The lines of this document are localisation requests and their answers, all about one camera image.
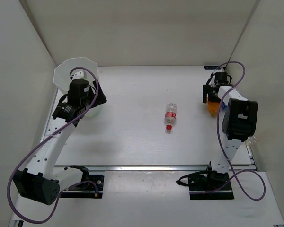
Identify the orange plastic bottle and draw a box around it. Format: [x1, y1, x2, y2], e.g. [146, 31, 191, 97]
[207, 101, 220, 117]

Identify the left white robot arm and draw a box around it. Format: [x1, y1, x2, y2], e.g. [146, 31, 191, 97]
[12, 75, 107, 205]

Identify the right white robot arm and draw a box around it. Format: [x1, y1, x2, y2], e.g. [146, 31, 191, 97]
[203, 71, 258, 189]

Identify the white translucent octagonal bin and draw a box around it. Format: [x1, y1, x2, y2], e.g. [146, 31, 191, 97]
[52, 57, 103, 122]

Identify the clear bottle red label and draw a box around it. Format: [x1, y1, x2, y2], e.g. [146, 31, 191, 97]
[164, 103, 177, 131]

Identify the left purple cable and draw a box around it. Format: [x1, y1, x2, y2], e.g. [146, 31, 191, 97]
[7, 67, 100, 224]

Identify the purple cable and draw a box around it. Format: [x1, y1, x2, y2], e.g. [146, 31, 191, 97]
[7, 67, 100, 224]
[189, 61, 266, 201]

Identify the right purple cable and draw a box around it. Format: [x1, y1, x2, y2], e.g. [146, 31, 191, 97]
[189, 61, 266, 201]

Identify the aluminium rail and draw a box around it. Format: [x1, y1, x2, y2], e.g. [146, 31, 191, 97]
[54, 165, 211, 172]

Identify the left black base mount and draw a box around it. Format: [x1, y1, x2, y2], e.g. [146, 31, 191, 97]
[60, 165, 105, 199]

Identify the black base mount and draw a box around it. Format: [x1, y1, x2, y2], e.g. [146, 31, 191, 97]
[176, 167, 234, 200]
[60, 165, 105, 199]

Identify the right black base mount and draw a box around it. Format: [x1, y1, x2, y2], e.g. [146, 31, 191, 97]
[176, 167, 234, 200]

